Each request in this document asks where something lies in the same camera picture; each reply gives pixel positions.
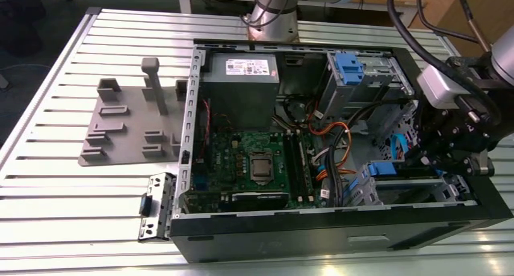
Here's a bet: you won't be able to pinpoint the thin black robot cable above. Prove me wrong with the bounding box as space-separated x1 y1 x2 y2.
416 0 491 52

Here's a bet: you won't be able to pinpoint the green motherboard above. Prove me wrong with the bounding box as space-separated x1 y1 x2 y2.
190 130 321 210

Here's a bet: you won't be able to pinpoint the black round fan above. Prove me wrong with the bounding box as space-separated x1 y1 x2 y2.
284 98 313 123

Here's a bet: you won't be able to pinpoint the grey power supply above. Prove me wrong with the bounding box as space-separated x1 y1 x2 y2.
198 52 281 132

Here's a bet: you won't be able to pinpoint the blue data wire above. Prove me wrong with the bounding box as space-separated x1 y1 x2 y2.
388 130 417 163

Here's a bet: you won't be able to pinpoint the silver CPU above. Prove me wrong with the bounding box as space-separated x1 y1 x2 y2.
250 158 273 177

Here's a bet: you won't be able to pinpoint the hard disk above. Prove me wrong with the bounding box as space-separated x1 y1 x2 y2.
363 161 441 180

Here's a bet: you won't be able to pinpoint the black RAM slot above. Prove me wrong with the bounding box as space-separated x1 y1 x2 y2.
282 129 301 199
294 128 316 199

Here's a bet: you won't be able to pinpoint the blue plastic drive latch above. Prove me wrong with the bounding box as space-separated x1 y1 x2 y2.
332 52 364 86

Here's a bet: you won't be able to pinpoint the metal disk bay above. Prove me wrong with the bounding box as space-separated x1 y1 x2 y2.
348 158 479 207

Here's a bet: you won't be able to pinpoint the red and black wire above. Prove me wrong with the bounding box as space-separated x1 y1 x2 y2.
202 98 213 164

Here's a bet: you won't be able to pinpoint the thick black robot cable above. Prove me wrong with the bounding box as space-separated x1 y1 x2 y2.
385 0 501 125

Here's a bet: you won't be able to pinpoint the black open PC case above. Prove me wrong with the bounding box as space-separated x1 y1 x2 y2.
168 38 514 263

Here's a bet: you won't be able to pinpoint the grey parts rack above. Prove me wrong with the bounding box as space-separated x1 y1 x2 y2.
75 58 192 168

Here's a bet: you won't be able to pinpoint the metal optical drive cage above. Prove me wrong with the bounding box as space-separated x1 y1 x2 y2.
318 50 416 120

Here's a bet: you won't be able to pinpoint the CPU socket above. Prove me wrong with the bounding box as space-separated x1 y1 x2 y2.
246 150 278 186

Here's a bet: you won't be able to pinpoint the orange power wires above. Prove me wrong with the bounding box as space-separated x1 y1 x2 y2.
308 122 356 180

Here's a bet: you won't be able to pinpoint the metal case bracket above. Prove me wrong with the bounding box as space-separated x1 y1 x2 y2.
137 172 177 244

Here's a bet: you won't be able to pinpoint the black graphics card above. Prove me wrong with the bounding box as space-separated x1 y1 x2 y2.
180 190 289 212

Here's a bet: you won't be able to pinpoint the wooden cabinet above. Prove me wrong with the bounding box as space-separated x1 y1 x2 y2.
412 0 514 69

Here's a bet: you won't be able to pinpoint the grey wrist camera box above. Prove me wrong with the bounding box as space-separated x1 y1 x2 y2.
416 66 471 109

